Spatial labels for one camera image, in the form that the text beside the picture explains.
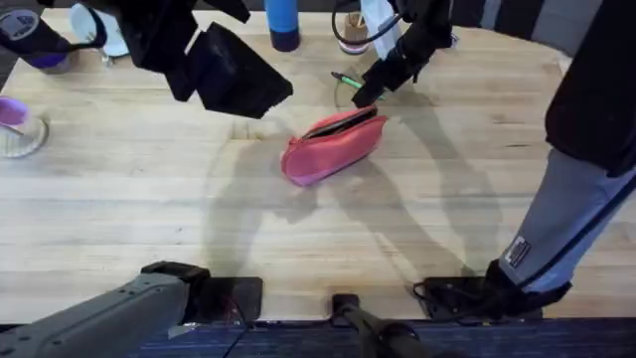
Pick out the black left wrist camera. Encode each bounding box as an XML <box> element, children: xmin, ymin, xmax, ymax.
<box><xmin>201</xmin><ymin>0</ymin><xmax>252</xmax><ymax>25</ymax></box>

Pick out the white packet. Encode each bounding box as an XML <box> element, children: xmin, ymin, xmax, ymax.
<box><xmin>359</xmin><ymin>0</ymin><xmax>404</xmax><ymax>62</ymax></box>

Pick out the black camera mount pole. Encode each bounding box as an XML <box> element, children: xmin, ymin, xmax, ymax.
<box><xmin>330</xmin><ymin>292</ymin><xmax>451</xmax><ymax>358</ymax></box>

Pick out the green pen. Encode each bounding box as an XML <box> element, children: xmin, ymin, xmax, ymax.
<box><xmin>331</xmin><ymin>71</ymin><xmax>385</xmax><ymax>101</ymax></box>

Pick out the black rail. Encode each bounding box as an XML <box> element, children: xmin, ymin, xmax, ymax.
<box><xmin>0</xmin><ymin>317</ymin><xmax>636</xmax><ymax>358</ymax></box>

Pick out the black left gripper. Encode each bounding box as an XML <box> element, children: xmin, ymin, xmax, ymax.
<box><xmin>115</xmin><ymin>0</ymin><xmax>295</xmax><ymax>120</ymax></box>

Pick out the black cable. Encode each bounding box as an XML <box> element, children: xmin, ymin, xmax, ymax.
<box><xmin>330</xmin><ymin>0</ymin><xmax>404</xmax><ymax>48</ymax></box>

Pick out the clear cup with purple content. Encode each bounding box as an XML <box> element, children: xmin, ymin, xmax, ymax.
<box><xmin>0</xmin><ymin>95</ymin><xmax>51</xmax><ymax>160</ymax></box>

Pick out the brown paper cup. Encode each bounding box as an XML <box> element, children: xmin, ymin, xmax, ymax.
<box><xmin>338</xmin><ymin>11</ymin><xmax>372</xmax><ymax>56</ymax></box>

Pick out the pink zip bag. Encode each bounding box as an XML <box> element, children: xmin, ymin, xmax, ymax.
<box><xmin>279</xmin><ymin>104</ymin><xmax>390</xmax><ymax>188</ymax></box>

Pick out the blue bottle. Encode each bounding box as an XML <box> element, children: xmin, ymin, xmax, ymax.
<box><xmin>262</xmin><ymin>0</ymin><xmax>302</xmax><ymax>54</ymax></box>

